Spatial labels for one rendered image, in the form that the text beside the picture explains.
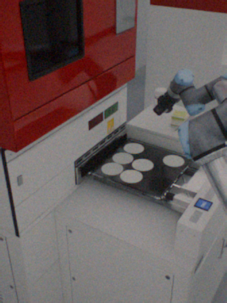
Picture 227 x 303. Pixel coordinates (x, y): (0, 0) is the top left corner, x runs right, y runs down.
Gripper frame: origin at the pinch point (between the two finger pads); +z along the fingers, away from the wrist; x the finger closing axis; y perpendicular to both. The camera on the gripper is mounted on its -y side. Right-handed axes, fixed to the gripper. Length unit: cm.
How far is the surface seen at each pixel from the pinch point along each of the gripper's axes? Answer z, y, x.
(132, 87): 266, 129, 80
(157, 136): 5.1, -8.5, -8.5
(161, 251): -28, -54, -44
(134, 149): 6.2, -21.8, -5.2
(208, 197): -31, -26, -42
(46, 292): 21, -97, -28
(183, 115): -0.6, 7.1, -9.5
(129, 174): -7.4, -36.6, -13.6
